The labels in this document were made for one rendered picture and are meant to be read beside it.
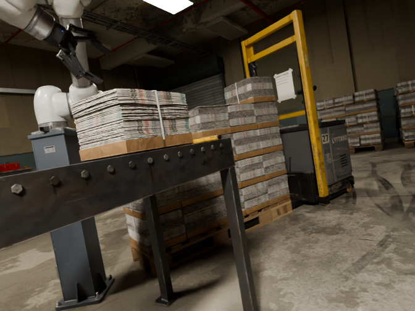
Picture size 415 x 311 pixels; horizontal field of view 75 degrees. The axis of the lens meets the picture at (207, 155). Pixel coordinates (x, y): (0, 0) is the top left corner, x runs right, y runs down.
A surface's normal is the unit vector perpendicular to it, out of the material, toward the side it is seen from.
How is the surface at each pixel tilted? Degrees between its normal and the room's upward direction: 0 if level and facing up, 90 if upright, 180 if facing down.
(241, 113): 90
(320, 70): 90
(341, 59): 90
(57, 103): 89
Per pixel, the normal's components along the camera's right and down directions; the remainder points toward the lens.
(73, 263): 0.03, 0.05
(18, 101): 0.82, -0.11
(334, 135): 0.57, -0.05
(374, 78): -0.54, 0.14
